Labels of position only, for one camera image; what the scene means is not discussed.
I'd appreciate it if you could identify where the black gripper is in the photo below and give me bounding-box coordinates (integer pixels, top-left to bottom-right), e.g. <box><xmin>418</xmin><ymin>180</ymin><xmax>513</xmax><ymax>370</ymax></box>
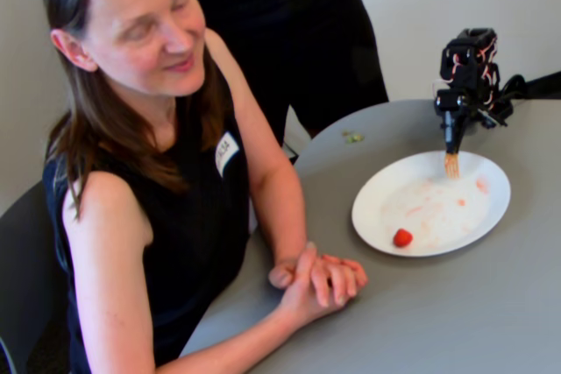
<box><xmin>433</xmin><ymin>88</ymin><xmax>479</xmax><ymax>157</ymax></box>

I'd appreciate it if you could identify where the orange plastic fork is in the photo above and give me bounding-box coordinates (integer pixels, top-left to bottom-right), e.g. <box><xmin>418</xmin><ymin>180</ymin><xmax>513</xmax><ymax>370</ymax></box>
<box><xmin>443</xmin><ymin>151</ymin><xmax>461</xmax><ymax>180</ymax></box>

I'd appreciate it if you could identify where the red strawberry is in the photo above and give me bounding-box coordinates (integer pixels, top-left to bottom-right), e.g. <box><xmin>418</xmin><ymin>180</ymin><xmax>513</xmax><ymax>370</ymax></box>
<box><xmin>393</xmin><ymin>228</ymin><xmax>414</xmax><ymax>249</ymax></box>

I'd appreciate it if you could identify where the woman's right forearm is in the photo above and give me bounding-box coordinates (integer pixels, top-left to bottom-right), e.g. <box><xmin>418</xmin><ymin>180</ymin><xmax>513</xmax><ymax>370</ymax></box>
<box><xmin>151</xmin><ymin>290</ymin><xmax>293</xmax><ymax>374</ymax></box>

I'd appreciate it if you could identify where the woman's left forearm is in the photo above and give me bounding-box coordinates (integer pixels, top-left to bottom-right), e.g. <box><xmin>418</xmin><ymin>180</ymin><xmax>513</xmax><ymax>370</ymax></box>
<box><xmin>252</xmin><ymin>145</ymin><xmax>310</xmax><ymax>261</ymax></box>

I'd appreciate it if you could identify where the standing person in black clothes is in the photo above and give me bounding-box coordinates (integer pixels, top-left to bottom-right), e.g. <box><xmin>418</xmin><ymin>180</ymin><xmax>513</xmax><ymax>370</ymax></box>
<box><xmin>174</xmin><ymin>0</ymin><xmax>390</xmax><ymax>163</ymax></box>

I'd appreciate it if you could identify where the woman's left hand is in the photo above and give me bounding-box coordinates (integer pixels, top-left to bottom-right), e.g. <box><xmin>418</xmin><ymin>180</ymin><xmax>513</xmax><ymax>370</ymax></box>
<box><xmin>267</xmin><ymin>251</ymin><xmax>369</xmax><ymax>306</ymax></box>

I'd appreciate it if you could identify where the woman's right hand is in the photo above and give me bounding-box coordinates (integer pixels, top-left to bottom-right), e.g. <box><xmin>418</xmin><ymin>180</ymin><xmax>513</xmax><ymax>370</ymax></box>
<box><xmin>280</xmin><ymin>241</ymin><xmax>348</xmax><ymax>324</ymax></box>

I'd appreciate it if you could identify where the white round plate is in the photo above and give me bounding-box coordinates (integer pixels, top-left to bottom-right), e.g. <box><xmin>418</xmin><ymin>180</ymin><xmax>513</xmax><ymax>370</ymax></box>
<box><xmin>351</xmin><ymin>150</ymin><xmax>513</xmax><ymax>258</ymax></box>

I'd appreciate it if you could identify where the black flat bar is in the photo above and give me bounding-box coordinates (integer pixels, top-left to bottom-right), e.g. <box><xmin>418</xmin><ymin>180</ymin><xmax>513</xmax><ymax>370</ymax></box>
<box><xmin>523</xmin><ymin>70</ymin><xmax>561</xmax><ymax>101</ymax></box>

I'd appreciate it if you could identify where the white name tag sticker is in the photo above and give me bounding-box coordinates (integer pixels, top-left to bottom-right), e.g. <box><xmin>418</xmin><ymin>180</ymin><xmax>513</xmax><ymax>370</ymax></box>
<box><xmin>213</xmin><ymin>130</ymin><xmax>241</xmax><ymax>179</ymax></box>

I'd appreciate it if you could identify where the brown-haired woman in black top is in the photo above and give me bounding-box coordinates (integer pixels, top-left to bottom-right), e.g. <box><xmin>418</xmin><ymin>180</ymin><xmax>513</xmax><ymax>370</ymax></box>
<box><xmin>41</xmin><ymin>0</ymin><xmax>290</xmax><ymax>374</ymax></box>

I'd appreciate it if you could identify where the dark grey chair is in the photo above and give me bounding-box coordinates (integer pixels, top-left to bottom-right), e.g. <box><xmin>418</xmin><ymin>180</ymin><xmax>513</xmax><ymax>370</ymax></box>
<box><xmin>0</xmin><ymin>180</ymin><xmax>82</xmax><ymax>374</ymax></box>

